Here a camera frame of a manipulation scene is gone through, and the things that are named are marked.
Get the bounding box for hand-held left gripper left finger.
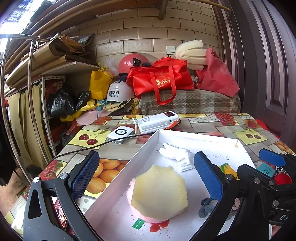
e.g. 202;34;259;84
22;150;103;241

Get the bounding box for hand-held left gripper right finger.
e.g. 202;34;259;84
194;151;271;241

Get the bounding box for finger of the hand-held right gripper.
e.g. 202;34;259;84
258;148;296;172
237;163;282;198

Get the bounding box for small white packet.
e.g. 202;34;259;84
178;159;194;172

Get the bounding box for red plush toy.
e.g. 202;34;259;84
273;173;294;186

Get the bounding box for grey blue rag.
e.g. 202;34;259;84
198;197;219;219

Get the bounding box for white cardboard box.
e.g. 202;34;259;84
83;129;258;241

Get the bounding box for white knit glove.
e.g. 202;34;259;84
159;142;193;161

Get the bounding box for yellow octagonal sponge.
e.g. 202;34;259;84
131;164;188;222

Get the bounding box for red printed shopping bag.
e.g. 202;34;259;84
255;119;270;131

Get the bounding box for printed photo sheet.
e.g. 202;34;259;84
52;197;70;230

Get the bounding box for small white power bank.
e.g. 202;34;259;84
107;126;135;144

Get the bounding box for dark round object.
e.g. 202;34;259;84
25;164;43;183

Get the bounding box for pink hat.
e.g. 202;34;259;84
76;110;100;126

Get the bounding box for fruit print tablecloth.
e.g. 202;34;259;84
5;113;296;241

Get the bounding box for teal cloth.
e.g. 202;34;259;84
97;100;109;112

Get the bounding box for large black plastic bag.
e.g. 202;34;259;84
49;89;75;117

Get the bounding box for small black plastic bag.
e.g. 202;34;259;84
74;90;91;111

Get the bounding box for white battery pack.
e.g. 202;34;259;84
137;111;181;134

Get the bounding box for yellow black cloth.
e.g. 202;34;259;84
103;98;139;115

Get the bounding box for green sticker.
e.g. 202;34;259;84
131;218;146;229

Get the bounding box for plaid covered box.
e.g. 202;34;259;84
138;89;241;115

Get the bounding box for white angle steel shelf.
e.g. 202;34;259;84
39;74;67;158

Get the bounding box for dark cloth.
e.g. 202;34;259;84
0;111;15;186

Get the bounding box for yellow bag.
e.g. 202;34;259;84
89;67;112;100

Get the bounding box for white helmet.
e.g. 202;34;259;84
107;80;136;104

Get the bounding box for purple metal door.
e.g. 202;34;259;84
214;0;296;144

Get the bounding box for red plastic bag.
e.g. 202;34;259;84
195;47;240;98

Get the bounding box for wooden boards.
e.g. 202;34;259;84
5;42;100;87

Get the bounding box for red tote bag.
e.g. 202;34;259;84
126;57;195;106

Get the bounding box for red helmet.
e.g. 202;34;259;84
118;53;151;76

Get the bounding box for folded white foam sheets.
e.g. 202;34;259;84
175;40;208;70

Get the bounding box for steel tube rack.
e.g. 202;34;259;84
0;33;63;183

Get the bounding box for bamboo pole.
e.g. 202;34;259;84
198;0;232;12

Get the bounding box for black cable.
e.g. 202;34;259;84
53;134;139;160

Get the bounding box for white cable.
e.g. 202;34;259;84
132;117;139;138

